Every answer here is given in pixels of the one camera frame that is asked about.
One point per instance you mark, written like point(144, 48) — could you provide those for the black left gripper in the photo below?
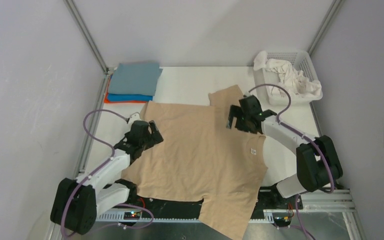
point(154, 139)

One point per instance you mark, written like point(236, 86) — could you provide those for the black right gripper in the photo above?
point(237, 111)

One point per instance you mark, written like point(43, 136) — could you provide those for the beige t shirt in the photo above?
point(200, 159)

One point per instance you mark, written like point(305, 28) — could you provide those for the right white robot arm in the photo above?
point(317, 161)

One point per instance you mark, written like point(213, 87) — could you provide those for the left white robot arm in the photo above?
point(78, 202)

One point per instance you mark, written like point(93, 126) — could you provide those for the bright blue folded t shirt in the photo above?
point(138, 97)

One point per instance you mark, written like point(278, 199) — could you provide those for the grey-blue folded t shirt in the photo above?
point(139, 78)

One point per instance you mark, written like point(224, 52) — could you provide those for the orange folded t shirt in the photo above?
point(107, 101)

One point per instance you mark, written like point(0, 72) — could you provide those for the white crumpled t shirt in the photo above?
point(291, 78)

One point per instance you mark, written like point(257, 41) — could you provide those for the white plastic laundry basket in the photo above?
point(286, 78)

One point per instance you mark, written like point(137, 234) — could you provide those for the left small circuit board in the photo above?
point(132, 215)

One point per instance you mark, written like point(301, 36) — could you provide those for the small circuit board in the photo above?
point(282, 222)
point(132, 215)

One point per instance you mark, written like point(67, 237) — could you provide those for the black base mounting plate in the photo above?
point(268, 198)

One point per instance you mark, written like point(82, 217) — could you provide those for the right small circuit board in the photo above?
point(282, 222)

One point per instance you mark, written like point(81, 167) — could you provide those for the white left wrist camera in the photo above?
point(136, 116)

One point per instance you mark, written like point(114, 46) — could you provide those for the front aluminium rail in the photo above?
point(318, 201)

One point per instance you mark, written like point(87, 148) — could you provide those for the right aluminium frame post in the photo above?
point(327, 21)

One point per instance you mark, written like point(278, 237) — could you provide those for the aluminium frame post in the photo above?
point(327, 21)
point(82, 26)

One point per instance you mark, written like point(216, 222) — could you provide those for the left aluminium frame post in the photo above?
point(82, 26)

